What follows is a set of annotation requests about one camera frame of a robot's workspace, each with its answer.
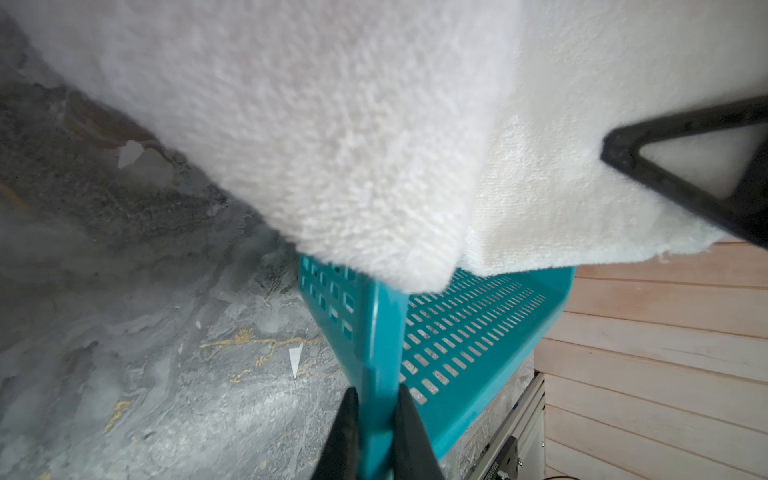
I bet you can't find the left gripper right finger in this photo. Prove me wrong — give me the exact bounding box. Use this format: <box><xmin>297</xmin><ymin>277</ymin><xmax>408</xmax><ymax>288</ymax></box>
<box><xmin>392</xmin><ymin>384</ymin><xmax>444</xmax><ymax>480</ymax></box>

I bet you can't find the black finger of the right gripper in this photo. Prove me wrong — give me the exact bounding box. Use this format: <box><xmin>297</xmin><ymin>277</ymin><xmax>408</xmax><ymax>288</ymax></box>
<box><xmin>600</xmin><ymin>96</ymin><xmax>767</xmax><ymax>248</ymax></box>

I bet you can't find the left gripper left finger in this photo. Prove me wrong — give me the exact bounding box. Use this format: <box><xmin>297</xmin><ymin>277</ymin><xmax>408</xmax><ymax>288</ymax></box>
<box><xmin>311</xmin><ymin>387</ymin><xmax>360</xmax><ymax>480</ymax></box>

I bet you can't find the teal plastic basket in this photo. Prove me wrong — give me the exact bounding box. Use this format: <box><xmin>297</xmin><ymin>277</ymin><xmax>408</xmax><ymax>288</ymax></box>
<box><xmin>298</xmin><ymin>256</ymin><xmax>575</xmax><ymax>479</ymax></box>

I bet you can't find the white towel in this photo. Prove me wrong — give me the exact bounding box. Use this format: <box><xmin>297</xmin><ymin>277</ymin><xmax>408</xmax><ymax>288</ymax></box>
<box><xmin>1</xmin><ymin>1</ymin><xmax>767</xmax><ymax>293</ymax></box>

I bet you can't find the aluminium frame rail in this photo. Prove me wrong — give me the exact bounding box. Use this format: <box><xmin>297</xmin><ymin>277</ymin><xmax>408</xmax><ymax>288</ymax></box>
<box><xmin>466</xmin><ymin>371</ymin><xmax>546</xmax><ymax>480</ymax></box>

